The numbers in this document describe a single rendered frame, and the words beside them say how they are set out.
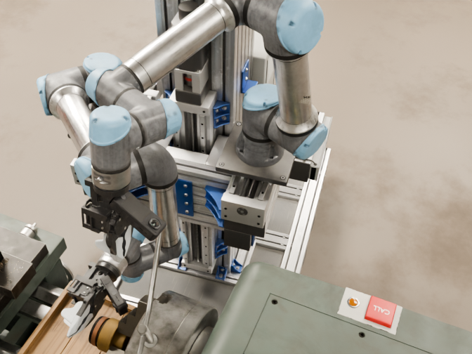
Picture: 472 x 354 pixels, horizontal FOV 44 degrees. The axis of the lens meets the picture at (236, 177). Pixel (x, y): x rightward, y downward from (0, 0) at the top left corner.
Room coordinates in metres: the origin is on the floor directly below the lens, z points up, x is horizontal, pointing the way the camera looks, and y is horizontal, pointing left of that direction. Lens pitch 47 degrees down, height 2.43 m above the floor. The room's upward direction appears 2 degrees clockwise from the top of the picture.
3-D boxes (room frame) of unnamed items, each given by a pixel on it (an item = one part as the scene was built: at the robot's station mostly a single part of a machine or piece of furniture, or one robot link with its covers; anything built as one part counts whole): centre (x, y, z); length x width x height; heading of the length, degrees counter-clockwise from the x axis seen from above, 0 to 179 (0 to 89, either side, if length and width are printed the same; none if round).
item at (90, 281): (0.84, 0.38, 1.08); 0.12 x 0.09 x 0.08; 158
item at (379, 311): (0.69, -0.34, 1.26); 0.06 x 0.06 x 0.02; 68
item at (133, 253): (0.99, 0.31, 1.07); 0.11 x 0.08 x 0.09; 158
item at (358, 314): (0.69, -0.32, 1.23); 0.13 x 0.08 x 0.06; 68
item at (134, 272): (1.00, 0.29, 0.97); 0.11 x 0.08 x 0.11; 120
